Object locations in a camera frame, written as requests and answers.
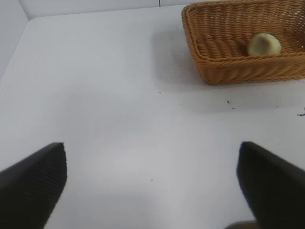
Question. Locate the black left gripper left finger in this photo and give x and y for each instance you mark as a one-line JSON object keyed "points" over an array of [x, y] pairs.
{"points": [[31, 186]]}

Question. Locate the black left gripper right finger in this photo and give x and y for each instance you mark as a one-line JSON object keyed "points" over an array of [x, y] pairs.
{"points": [[274, 186]]}

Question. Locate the pale yellow egg yolk pastry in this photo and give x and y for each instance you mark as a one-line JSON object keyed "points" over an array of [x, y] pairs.
{"points": [[263, 45]]}

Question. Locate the brown wicker basket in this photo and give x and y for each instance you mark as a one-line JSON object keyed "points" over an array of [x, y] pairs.
{"points": [[238, 64]]}

